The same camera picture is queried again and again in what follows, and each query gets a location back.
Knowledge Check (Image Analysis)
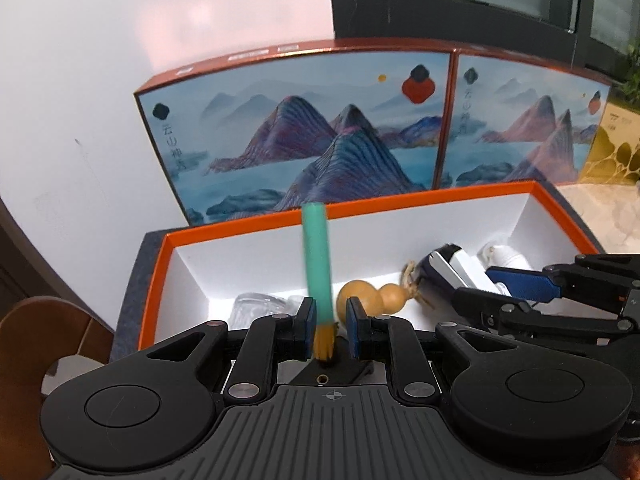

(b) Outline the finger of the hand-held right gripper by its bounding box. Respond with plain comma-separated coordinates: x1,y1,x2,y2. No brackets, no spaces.
485,252,640,311
450,287,640,356

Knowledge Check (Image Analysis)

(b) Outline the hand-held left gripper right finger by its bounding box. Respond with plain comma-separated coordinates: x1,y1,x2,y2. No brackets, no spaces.
346,296,516,402

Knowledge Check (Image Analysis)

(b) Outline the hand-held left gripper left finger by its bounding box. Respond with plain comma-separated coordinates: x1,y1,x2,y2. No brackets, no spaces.
145,296,318,402

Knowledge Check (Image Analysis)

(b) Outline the tan wooden gourd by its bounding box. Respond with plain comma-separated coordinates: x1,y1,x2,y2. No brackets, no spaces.
336,260,436,318

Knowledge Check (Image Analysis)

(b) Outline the white plastic bottle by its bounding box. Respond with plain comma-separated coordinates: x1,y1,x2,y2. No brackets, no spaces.
480,242,533,273

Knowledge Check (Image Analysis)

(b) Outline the black rectangular plate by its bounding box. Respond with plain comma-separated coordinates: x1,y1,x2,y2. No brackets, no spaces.
287,335,376,386

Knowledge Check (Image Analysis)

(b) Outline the clear plastic cup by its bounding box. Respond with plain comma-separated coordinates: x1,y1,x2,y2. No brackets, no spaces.
230,292,301,331

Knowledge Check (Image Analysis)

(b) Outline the teal tube with gold cap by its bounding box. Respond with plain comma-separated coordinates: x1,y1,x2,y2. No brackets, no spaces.
301,202,337,363

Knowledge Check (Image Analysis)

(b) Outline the white and black shaver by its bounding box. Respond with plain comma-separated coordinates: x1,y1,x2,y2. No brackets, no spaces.
417,244,506,306

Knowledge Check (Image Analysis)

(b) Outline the orange storage box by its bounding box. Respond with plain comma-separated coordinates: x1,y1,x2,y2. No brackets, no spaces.
137,182,606,391

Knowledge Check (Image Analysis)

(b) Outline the mountain print gift box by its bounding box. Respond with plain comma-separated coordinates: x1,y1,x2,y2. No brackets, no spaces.
134,49,453,227
432,46,613,191

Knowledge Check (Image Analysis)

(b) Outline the yellow printed box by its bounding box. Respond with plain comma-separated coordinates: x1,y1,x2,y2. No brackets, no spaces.
580,101,640,187

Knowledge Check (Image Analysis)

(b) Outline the green potted plant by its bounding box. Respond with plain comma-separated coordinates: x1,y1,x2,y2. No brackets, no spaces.
612,37,640,101

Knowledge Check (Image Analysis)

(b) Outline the brown wooden chair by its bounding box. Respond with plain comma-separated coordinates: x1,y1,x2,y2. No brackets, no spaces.
0,296,116,480

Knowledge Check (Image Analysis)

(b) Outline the dark framed window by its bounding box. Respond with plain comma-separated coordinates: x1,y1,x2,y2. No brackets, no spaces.
327,0,640,81

